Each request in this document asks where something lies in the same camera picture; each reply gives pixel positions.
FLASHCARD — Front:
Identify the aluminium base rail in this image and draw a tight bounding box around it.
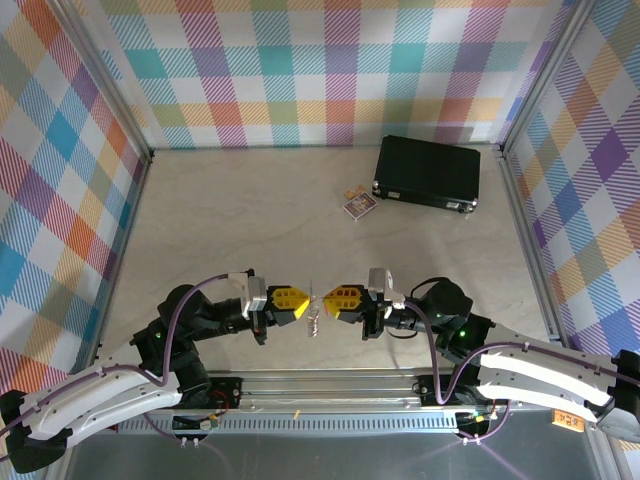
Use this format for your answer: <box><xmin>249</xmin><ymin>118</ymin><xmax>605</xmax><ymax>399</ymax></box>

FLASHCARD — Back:
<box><xmin>94</xmin><ymin>369</ymin><xmax>501</xmax><ymax>437</ymax></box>

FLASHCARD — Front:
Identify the aluminium frame post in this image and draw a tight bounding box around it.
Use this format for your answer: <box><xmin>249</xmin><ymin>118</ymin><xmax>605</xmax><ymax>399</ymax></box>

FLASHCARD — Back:
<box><xmin>499</xmin><ymin>0</ymin><xmax>590</xmax><ymax>157</ymax></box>
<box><xmin>49</xmin><ymin>0</ymin><xmax>155</xmax><ymax>164</ymax></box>

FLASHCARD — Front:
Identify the aluminium side rail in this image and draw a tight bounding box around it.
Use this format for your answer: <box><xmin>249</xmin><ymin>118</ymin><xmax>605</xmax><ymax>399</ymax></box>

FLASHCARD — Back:
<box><xmin>497</xmin><ymin>149</ymin><xmax>575</xmax><ymax>342</ymax></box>
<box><xmin>82</xmin><ymin>152</ymin><xmax>154</xmax><ymax>361</ymax></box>

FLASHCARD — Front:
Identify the orange label tag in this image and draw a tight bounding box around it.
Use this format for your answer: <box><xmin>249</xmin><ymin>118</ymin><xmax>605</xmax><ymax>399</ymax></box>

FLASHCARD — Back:
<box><xmin>551</xmin><ymin>409</ymin><xmax>587</xmax><ymax>433</ymax></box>

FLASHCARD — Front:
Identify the black hard case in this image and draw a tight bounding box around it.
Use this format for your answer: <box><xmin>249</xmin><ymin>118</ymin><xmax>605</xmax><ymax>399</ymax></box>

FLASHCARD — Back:
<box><xmin>372</xmin><ymin>134</ymin><xmax>482</xmax><ymax>217</ymax></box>

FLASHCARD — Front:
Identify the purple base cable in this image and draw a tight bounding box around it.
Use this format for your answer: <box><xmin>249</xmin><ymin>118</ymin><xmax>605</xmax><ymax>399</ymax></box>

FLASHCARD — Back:
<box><xmin>142</xmin><ymin>412</ymin><xmax>202</xmax><ymax>448</ymax></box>
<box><xmin>458</xmin><ymin>399</ymin><xmax>516</xmax><ymax>447</ymax></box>

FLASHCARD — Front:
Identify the purple playing card box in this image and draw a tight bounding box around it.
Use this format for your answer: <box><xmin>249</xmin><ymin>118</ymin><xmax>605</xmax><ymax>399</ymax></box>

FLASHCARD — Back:
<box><xmin>342</xmin><ymin>193</ymin><xmax>380</xmax><ymax>222</ymax></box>

